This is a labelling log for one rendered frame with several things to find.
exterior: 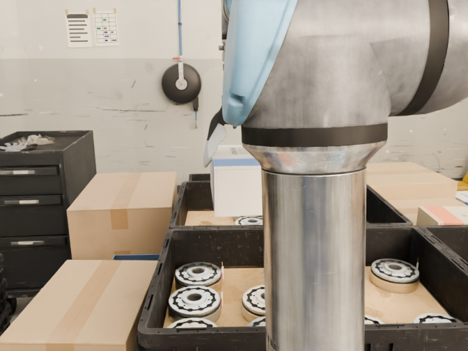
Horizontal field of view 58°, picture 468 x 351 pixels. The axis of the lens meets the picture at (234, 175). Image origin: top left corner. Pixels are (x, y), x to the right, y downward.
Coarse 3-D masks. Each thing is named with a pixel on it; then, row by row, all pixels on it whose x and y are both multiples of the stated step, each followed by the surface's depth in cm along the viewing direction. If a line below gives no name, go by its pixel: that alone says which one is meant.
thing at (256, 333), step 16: (160, 256) 85; (160, 272) 79; (144, 304) 69; (144, 320) 65; (144, 336) 62; (160, 336) 62; (176, 336) 62; (192, 336) 62; (208, 336) 62; (224, 336) 62; (240, 336) 62; (256, 336) 62
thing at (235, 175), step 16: (224, 160) 78; (240, 160) 78; (256, 160) 78; (224, 176) 73; (240, 176) 73; (256, 176) 73; (224, 192) 74; (240, 192) 74; (256, 192) 74; (224, 208) 74; (240, 208) 75; (256, 208) 75
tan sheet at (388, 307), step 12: (372, 288) 92; (420, 288) 92; (372, 300) 88; (384, 300) 88; (396, 300) 88; (408, 300) 88; (420, 300) 88; (432, 300) 88; (372, 312) 84; (384, 312) 84; (396, 312) 84; (408, 312) 84; (420, 312) 84; (432, 312) 84; (444, 312) 84
